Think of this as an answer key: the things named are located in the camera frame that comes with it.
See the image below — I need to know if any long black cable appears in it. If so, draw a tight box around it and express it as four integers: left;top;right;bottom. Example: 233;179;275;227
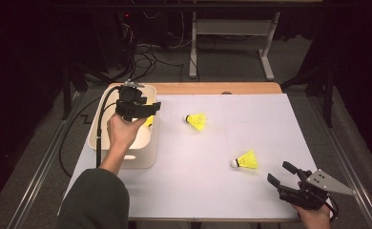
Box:
58;96;102;178

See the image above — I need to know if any white plastic bin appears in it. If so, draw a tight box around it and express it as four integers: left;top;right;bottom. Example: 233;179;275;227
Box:
87;84;159;170

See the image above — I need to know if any aluminium rail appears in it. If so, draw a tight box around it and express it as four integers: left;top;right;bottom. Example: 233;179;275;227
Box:
306;94;372;229
6;90;82;229

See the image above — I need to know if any white metal desk frame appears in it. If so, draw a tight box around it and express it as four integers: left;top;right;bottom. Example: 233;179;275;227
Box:
188;10;281;82

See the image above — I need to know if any wooden table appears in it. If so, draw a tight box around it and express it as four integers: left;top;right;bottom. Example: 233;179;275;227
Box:
109;81;302;223

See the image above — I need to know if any black metal stand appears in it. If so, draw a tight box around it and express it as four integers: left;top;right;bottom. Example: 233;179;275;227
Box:
280;61;335;128
59;61;112;121

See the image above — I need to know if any person's right hand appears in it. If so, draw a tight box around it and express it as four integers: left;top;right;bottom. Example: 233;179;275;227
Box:
291;203;333;229

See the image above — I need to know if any dark equipment with red light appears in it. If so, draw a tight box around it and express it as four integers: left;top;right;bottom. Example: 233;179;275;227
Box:
116;9;176;46

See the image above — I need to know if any person's left hand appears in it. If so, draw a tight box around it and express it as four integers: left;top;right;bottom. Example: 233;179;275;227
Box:
106;113;149;151

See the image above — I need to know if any white paper sheet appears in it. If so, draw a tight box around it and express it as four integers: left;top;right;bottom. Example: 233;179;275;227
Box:
57;93;337;221

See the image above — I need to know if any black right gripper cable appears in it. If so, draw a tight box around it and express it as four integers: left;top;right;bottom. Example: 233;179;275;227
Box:
327;194;340;222

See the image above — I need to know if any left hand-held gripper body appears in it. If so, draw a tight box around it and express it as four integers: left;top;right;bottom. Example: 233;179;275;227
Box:
114;79;146;123

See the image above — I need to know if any bundle of tangled cables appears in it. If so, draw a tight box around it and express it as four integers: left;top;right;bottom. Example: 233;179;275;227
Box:
120;10;201;84

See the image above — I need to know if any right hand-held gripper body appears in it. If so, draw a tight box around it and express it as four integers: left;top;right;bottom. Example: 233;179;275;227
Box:
278;169;357;211

